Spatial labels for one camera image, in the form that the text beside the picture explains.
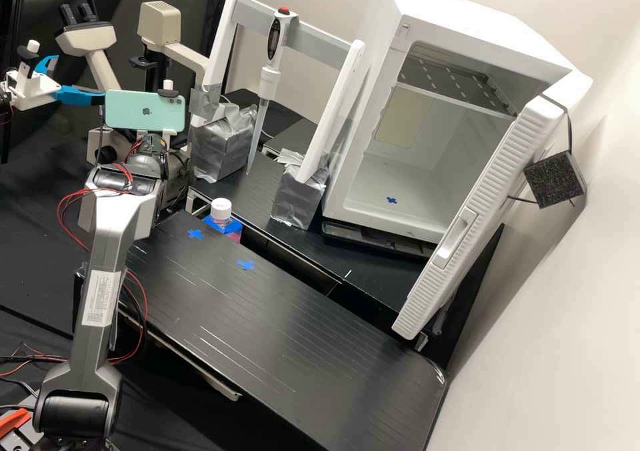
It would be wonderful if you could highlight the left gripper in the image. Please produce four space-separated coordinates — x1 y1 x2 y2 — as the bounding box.
7 54 107 111

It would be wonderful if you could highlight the left phone holder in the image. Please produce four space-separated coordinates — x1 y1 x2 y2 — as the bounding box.
17 39 43 81

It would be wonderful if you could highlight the black tripod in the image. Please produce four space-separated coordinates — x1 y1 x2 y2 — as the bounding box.
0 0 32 71

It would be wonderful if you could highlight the small bottle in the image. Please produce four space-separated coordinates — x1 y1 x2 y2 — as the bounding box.
209 197 234 233

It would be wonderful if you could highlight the cream microscope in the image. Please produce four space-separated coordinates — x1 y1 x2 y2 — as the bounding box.
53 0 212 167

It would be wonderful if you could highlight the blue bottle holder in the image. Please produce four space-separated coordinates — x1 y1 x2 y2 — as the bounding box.
201 214 245 245

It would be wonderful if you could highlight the pipette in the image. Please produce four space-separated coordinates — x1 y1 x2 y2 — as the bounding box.
246 6 295 175

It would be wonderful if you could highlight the white pipette stand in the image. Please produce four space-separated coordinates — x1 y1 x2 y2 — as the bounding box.
185 0 367 231

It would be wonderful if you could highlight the orange clamp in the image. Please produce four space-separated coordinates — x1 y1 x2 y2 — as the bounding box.
0 407 29 444

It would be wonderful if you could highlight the white incubator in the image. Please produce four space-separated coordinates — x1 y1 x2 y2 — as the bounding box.
321 0 575 246

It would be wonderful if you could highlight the incubator door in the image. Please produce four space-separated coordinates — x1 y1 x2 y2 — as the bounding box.
391 69 595 342

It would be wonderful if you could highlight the right wrist camera phone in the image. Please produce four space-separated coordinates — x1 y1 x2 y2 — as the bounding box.
103 79 187 135

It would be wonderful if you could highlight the black cable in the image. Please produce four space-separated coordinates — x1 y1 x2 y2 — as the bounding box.
97 104 107 167

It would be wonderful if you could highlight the red wire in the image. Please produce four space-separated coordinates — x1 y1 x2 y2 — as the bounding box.
0 352 69 378

